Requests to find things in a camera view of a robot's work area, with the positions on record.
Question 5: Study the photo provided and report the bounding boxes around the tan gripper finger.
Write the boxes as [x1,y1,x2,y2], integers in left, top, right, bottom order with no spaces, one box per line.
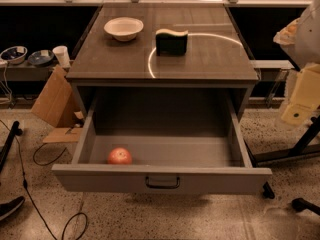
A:
[280,63,320,126]

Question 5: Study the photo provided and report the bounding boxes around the brown cardboard piece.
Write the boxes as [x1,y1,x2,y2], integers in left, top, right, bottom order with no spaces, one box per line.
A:
[31,66,83,143]

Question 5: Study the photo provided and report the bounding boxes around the red apple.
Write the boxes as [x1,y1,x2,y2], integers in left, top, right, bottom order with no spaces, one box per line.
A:
[107,147,132,165]

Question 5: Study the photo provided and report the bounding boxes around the black metal stand right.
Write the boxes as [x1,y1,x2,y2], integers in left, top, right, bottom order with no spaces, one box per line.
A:
[246,115,320,165]

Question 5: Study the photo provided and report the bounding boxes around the black stand leg left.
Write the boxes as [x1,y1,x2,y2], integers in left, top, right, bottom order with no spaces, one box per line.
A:
[0,121,23,173]

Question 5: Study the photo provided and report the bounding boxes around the black drawer handle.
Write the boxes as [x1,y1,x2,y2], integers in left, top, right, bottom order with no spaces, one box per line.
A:
[145,177,180,190]

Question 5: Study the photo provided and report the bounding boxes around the grey cabinet with counter top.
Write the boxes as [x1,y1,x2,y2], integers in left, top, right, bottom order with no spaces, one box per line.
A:
[65,2,276,200]

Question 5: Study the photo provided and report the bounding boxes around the black caster foot right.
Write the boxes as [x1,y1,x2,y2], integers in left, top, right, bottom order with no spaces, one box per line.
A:
[291,198,320,216]

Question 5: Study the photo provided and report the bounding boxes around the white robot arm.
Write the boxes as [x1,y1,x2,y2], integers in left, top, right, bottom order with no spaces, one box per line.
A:
[273,0,320,128]

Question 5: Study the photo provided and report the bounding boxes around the white blue bowl on shelf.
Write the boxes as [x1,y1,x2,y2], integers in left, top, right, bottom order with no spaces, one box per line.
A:
[0,46,28,65]

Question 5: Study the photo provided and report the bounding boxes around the white paper cup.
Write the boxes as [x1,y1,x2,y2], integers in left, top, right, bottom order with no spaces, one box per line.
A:
[53,45,70,68]

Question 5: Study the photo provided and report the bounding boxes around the open grey top drawer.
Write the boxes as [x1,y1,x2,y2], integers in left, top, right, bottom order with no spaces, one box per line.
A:
[52,87,272,194]

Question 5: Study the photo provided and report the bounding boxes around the black shoe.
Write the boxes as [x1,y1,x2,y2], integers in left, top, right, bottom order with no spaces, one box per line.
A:
[0,196,25,221]

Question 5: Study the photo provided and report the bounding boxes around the green yellow sponge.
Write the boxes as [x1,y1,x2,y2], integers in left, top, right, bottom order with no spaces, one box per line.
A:
[155,29,188,56]

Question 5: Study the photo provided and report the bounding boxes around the black floor cable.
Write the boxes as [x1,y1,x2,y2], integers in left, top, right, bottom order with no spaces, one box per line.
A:
[0,118,89,240]

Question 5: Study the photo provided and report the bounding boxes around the low grey side shelf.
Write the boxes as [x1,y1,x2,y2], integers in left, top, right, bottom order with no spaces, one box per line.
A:
[0,62,68,82]

